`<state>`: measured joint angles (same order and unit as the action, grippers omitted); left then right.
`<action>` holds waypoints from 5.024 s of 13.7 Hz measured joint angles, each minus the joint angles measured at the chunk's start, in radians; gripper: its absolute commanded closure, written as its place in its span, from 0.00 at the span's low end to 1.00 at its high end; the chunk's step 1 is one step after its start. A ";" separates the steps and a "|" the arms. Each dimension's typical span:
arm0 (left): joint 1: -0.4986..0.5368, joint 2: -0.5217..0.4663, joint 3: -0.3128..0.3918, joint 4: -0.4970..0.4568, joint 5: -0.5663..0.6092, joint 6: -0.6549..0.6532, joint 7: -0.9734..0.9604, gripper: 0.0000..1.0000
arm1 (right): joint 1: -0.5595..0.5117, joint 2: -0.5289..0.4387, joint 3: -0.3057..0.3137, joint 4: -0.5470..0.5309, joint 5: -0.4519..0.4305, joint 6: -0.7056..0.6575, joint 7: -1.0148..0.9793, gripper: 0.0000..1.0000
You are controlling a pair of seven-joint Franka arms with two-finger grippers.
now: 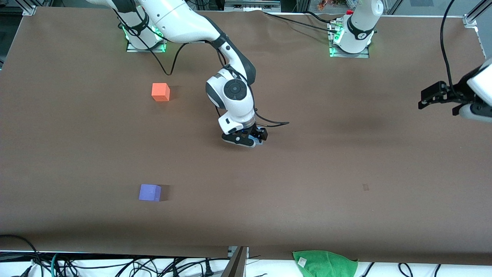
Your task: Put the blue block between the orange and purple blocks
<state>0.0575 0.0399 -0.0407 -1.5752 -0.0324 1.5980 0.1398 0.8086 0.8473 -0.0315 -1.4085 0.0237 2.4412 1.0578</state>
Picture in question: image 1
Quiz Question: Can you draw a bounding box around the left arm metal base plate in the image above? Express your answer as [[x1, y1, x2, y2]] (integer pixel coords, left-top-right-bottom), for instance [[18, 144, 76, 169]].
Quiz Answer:
[[329, 21, 370, 59]]

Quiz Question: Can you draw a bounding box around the black cable on table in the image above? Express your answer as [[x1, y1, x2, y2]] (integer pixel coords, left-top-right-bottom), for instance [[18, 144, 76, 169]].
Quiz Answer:
[[263, 11, 336, 31]]

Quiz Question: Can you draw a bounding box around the green microfibre cloth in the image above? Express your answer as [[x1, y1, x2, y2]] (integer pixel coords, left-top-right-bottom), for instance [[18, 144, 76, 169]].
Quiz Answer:
[[292, 250, 359, 277]]

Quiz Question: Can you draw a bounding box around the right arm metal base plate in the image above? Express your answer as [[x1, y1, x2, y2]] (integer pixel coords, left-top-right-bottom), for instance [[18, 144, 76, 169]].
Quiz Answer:
[[126, 23, 167, 53]]

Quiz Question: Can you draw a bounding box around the thick black floor cable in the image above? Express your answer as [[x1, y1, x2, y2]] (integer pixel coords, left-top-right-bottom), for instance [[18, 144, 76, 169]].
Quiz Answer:
[[0, 234, 43, 277]]

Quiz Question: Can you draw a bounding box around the brown paper table cover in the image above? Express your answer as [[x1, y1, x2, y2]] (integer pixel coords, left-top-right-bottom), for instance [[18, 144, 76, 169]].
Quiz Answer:
[[0, 7, 492, 266]]

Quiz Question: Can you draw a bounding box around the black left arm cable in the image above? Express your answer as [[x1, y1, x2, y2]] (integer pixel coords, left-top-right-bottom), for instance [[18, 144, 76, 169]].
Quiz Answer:
[[440, 0, 458, 97]]

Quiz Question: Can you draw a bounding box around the orange foam block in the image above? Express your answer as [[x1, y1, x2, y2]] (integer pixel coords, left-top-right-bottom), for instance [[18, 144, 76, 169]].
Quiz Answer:
[[151, 83, 171, 102]]

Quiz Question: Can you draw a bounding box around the purple foam block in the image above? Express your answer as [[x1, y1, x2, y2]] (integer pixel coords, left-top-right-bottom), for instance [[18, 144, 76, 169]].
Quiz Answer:
[[138, 184, 162, 202]]

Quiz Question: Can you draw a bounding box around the grey metal rack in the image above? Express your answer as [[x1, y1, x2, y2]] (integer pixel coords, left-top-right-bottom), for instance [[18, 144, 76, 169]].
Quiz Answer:
[[225, 0, 281, 12]]

